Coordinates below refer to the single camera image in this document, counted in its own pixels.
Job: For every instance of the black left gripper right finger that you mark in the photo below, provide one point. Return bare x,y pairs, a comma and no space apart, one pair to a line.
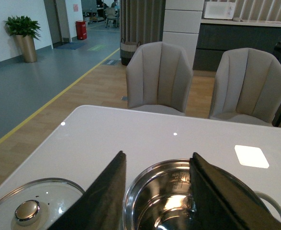
223,204

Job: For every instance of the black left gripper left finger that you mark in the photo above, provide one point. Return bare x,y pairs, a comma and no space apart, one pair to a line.
100,208

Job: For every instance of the glass pot lid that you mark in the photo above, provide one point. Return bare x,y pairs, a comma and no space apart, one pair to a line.
36,205

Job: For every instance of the white electric cooking pot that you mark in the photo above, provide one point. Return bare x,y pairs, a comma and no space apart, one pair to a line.
160,198

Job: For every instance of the gold plant pot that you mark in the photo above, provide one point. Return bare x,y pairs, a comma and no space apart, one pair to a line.
26,44

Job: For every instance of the right beige upholstered chair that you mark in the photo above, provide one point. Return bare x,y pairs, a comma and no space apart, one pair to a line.
246,88

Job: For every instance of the beige upholstered chair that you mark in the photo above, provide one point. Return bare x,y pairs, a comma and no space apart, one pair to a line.
246,88
158,79

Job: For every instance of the left beige upholstered chair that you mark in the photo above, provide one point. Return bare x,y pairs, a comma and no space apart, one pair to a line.
158,79

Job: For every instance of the striped woven basket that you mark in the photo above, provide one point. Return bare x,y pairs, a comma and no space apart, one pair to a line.
127,50

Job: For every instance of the blue floor mat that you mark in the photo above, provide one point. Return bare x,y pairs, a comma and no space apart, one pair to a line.
71,46

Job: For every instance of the dark kitchen counter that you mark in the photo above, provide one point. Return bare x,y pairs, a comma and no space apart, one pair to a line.
214,39

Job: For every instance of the red bin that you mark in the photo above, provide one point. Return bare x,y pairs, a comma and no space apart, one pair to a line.
81,30

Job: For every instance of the white pillar cabinet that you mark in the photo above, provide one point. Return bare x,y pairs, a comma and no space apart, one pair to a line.
182,20

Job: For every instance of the white microwave oven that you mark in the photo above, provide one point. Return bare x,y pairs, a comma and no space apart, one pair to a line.
219,10

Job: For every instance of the grey curtain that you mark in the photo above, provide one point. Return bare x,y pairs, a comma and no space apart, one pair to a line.
142,20

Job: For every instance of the office chair in background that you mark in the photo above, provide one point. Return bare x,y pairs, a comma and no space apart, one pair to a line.
112,15

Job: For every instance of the green potted plant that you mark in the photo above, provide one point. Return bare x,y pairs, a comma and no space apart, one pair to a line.
23,25

